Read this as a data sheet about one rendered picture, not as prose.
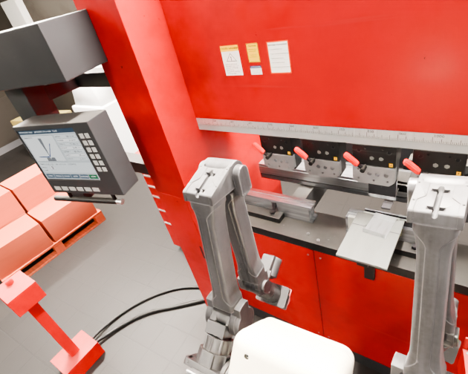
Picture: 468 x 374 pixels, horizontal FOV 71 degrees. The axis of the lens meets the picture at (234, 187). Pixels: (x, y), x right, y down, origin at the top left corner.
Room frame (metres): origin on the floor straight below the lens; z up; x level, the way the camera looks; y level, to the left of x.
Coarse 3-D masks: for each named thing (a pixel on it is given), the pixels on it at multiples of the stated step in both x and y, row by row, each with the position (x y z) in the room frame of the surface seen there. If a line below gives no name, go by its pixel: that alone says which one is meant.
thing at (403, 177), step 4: (400, 172) 1.17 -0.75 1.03; (404, 172) 1.16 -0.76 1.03; (408, 172) 1.15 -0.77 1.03; (400, 176) 1.14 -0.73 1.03; (404, 176) 1.13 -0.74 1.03; (408, 176) 1.13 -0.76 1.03; (400, 180) 1.11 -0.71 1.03; (404, 180) 1.10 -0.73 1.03; (408, 180) 1.10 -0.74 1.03; (400, 184) 1.10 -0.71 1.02; (404, 184) 1.09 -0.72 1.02; (400, 188) 1.10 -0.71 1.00; (404, 188) 1.09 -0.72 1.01; (384, 200) 1.05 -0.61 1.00; (388, 200) 1.04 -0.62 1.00; (392, 200) 1.03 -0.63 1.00; (384, 204) 1.03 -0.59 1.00; (388, 204) 1.02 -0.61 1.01; (384, 208) 1.01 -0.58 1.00; (388, 208) 1.00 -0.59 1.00
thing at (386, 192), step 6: (396, 180) 0.95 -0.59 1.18; (372, 186) 1.00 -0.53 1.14; (378, 186) 0.98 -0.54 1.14; (384, 186) 0.97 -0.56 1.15; (390, 186) 0.96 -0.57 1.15; (396, 186) 0.94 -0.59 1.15; (372, 192) 1.00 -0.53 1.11; (378, 192) 0.98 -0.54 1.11; (384, 192) 0.97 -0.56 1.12; (390, 192) 0.95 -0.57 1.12; (396, 192) 0.95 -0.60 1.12; (384, 198) 0.98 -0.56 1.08; (390, 198) 0.96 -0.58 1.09
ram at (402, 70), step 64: (192, 0) 1.42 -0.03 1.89; (256, 0) 1.23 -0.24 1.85; (320, 0) 1.08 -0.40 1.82; (384, 0) 0.96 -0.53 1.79; (448, 0) 0.85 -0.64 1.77; (192, 64) 1.48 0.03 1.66; (256, 64) 1.26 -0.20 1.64; (320, 64) 1.09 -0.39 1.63; (384, 64) 0.95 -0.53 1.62; (448, 64) 0.84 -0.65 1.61; (256, 128) 1.30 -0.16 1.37; (384, 128) 0.95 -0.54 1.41; (448, 128) 0.83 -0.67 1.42
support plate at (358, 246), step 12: (360, 216) 1.00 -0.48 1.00; (372, 216) 0.98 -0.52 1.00; (360, 228) 0.93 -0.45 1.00; (396, 228) 0.88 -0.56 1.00; (348, 240) 0.89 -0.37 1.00; (360, 240) 0.87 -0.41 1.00; (372, 240) 0.85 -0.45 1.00; (384, 240) 0.84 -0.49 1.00; (396, 240) 0.82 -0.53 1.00; (348, 252) 0.83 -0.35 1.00; (360, 252) 0.82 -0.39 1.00; (372, 252) 0.80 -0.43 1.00; (384, 252) 0.79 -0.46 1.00; (372, 264) 0.75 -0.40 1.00; (384, 264) 0.74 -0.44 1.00
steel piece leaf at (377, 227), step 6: (372, 222) 0.95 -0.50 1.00; (378, 222) 0.94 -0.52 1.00; (384, 222) 0.93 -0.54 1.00; (366, 228) 0.92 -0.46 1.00; (372, 228) 0.92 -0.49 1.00; (378, 228) 0.91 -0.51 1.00; (384, 228) 0.90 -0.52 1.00; (390, 228) 0.89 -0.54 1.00; (372, 234) 0.88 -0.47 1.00; (378, 234) 0.87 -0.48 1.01; (384, 234) 0.85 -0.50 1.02
